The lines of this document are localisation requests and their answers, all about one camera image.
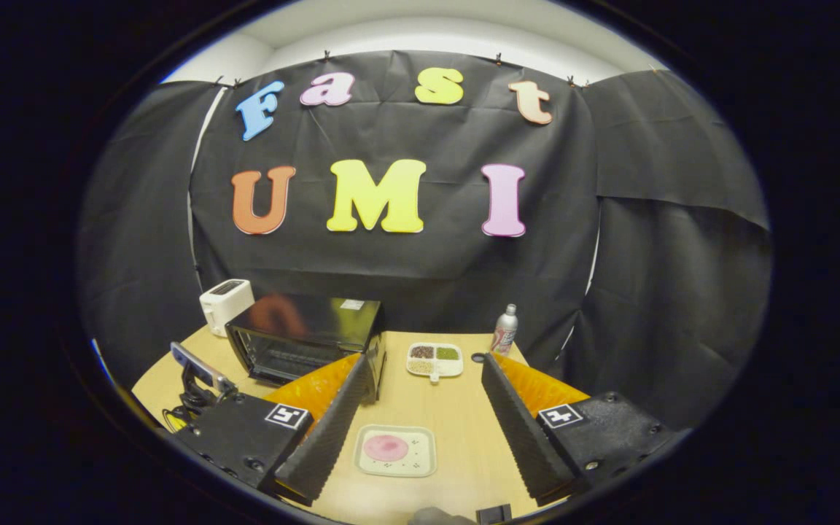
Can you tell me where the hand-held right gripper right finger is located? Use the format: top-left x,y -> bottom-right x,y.
480,351 -> 692,508

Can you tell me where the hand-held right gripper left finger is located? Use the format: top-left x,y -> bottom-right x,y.
171,353 -> 371,508

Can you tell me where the pink round food slice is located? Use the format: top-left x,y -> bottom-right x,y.
362,435 -> 410,462

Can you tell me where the cream square plate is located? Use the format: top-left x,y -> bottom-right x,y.
354,424 -> 438,478

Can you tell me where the black electric oven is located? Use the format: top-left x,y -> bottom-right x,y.
171,294 -> 389,404

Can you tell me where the silver spray bottle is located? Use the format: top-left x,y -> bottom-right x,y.
491,304 -> 519,357

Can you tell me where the white toaster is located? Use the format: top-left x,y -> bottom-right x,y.
199,279 -> 255,338

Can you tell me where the white divided grain dish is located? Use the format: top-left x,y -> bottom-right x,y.
406,342 -> 464,385

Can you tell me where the black backdrop cloth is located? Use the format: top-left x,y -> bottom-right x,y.
77,50 -> 774,431

